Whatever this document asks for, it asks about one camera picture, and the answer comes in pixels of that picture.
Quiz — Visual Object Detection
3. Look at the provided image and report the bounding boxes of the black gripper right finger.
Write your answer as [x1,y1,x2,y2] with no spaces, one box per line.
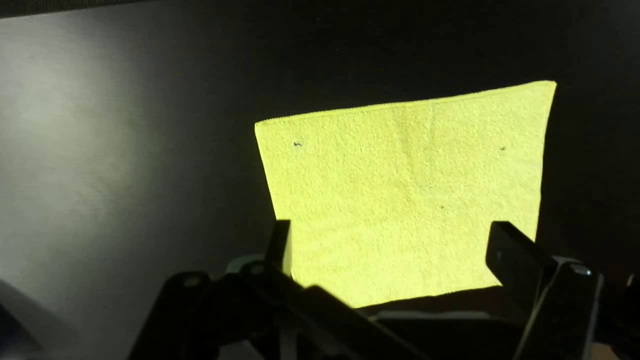
[485,219,606,360]

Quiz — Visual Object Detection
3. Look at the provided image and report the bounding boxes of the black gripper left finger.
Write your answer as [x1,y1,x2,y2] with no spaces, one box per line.
[127,218,428,360]

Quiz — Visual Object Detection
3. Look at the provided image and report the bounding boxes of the yellow cloth towel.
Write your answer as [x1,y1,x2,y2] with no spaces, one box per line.
[251,77,559,310]

